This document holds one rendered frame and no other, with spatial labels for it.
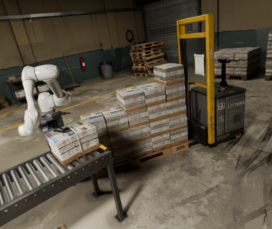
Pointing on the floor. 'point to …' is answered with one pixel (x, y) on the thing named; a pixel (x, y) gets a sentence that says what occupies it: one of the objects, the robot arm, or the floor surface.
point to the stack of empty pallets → (139, 51)
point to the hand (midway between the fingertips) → (69, 120)
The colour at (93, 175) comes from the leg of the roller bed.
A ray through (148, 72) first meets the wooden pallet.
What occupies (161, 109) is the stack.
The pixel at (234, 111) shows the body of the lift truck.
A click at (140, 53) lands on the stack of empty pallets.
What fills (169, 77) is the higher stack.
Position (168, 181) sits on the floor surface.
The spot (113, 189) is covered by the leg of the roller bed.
